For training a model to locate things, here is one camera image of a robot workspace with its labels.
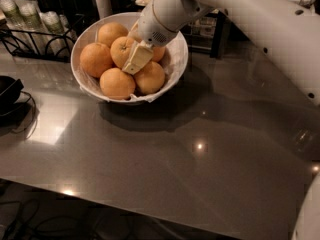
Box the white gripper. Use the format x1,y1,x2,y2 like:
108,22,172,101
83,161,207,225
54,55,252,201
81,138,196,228
122,0,212,75

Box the orange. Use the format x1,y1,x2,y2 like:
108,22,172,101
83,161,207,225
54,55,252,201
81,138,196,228
97,22,128,47
110,36,134,68
134,61,165,95
80,42,113,78
99,68,136,100
128,20,166,63

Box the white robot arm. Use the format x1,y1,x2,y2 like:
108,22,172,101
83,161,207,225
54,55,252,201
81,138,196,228
123,0,320,106

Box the white paper bowl liner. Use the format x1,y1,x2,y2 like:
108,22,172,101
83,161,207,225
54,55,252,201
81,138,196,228
77,18,186,104

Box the white bowl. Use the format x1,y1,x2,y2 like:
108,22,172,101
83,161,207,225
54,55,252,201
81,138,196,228
70,11,190,105

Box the orange top back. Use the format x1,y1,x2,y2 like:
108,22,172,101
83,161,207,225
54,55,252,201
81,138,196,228
97,22,128,47

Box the black condiment shelf rack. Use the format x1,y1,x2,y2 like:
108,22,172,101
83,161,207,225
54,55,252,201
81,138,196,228
128,0,234,59

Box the white cylinder container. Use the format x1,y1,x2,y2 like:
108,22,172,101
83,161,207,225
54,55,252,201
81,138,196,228
91,0,114,20

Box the paper cup stack right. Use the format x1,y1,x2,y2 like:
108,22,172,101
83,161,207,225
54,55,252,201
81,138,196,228
40,11,72,58

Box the paper cup stack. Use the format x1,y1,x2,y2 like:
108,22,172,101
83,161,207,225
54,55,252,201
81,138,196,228
19,3,46,55
0,0,32,51
40,11,72,58

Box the paper cup stack middle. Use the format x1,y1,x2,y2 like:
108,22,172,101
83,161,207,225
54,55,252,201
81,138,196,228
19,3,46,55

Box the black object at left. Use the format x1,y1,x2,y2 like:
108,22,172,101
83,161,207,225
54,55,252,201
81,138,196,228
0,75,24,113

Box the paper cup stack left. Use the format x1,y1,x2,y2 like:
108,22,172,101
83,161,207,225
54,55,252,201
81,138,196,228
0,0,32,51

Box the black wire cup rack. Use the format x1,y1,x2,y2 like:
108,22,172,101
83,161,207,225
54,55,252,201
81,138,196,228
0,14,84,62

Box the black cable on table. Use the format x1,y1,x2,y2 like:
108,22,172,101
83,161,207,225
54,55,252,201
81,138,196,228
0,90,38,135

